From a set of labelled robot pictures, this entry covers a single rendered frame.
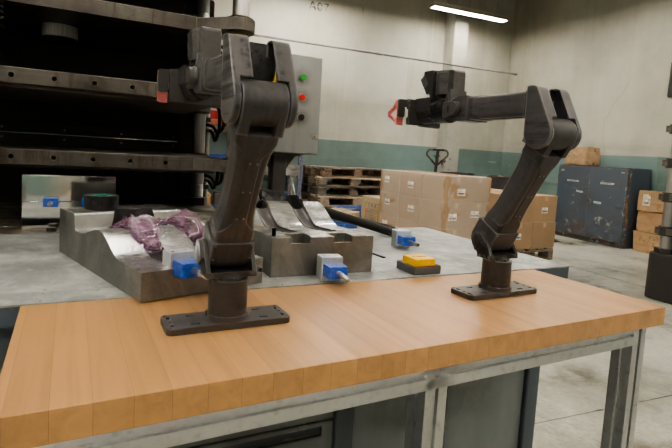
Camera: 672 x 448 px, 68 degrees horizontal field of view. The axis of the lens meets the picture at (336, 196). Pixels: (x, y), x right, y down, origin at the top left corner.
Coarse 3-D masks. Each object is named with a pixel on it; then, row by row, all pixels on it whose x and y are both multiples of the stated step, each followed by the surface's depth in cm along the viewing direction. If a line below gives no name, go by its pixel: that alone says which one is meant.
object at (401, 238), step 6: (396, 234) 155; (402, 234) 156; (408, 234) 156; (396, 240) 155; (402, 240) 152; (408, 240) 152; (414, 240) 153; (396, 246) 156; (402, 246) 156; (408, 246) 157
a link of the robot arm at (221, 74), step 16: (224, 48) 68; (240, 48) 66; (256, 48) 71; (272, 48) 72; (288, 48) 70; (208, 64) 83; (224, 64) 68; (240, 64) 66; (256, 64) 71; (272, 64) 72; (288, 64) 69; (208, 80) 83; (224, 80) 68; (272, 80) 72; (288, 80) 68; (224, 96) 68; (240, 96) 64; (224, 112) 68; (288, 128) 71
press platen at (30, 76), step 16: (0, 80) 151; (16, 80) 153; (32, 80) 155; (48, 80) 157; (64, 80) 159; (80, 80) 161; (96, 80) 163; (112, 80) 165; (128, 80) 167; (144, 96) 172; (192, 112) 238; (208, 112) 240; (224, 128) 228
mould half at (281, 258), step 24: (288, 216) 137; (312, 216) 141; (264, 240) 114; (288, 240) 111; (312, 240) 114; (360, 240) 119; (264, 264) 114; (288, 264) 112; (312, 264) 114; (360, 264) 120
